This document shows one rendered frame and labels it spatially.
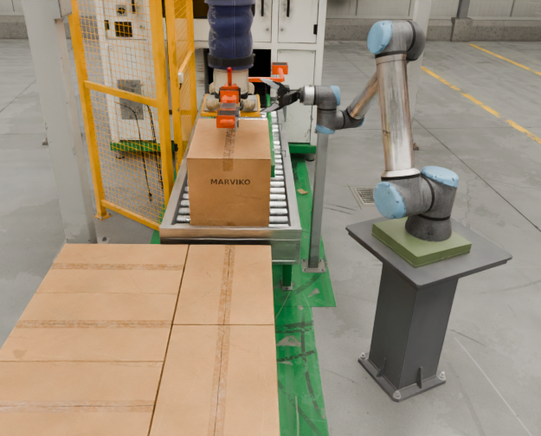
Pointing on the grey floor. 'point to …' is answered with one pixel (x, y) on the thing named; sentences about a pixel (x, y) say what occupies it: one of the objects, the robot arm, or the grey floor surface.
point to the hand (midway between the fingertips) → (259, 96)
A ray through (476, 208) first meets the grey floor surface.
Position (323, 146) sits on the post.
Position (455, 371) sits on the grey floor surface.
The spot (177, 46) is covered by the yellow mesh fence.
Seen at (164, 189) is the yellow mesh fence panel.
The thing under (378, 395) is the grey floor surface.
